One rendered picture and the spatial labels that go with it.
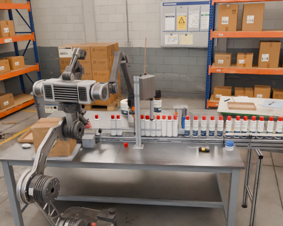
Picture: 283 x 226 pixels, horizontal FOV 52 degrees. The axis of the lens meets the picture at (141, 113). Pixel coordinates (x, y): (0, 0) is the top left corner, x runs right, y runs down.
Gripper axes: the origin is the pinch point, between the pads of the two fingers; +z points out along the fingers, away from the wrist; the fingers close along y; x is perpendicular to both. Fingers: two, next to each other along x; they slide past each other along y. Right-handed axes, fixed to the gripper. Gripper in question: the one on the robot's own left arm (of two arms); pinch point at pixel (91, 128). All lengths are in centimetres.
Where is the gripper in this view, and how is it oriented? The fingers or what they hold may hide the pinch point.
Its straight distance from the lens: 285.5
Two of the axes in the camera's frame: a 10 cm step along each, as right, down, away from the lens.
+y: 1.1, -3.4, 9.3
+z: 6.5, 7.3, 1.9
